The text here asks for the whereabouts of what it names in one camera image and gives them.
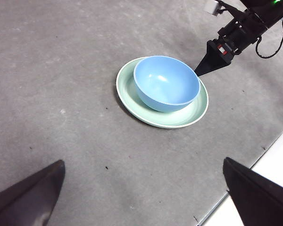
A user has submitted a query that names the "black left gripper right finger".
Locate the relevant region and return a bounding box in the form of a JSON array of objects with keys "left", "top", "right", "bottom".
[{"left": 223, "top": 157, "right": 283, "bottom": 226}]

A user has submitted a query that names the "blue ribbed bowl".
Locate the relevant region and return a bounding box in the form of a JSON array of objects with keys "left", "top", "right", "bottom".
[{"left": 133, "top": 55, "right": 201, "bottom": 113}]

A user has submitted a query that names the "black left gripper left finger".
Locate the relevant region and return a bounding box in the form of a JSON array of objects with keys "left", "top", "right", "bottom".
[{"left": 0, "top": 160, "right": 66, "bottom": 226}]

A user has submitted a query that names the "pale grey camera box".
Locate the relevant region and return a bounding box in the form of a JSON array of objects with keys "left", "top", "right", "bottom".
[{"left": 204, "top": 0, "right": 224, "bottom": 16}]

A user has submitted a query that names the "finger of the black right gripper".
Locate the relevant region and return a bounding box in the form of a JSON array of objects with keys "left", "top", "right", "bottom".
[{"left": 193, "top": 40, "right": 232, "bottom": 77}]

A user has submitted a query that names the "black cable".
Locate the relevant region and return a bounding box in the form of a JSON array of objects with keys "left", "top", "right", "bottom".
[{"left": 255, "top": 16, "right": 283, "bottom": 59}]

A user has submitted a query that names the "green round plate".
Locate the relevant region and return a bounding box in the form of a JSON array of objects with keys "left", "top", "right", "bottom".
[{"left": 116, "top": 56, "right": 209, "bottom": 129}]

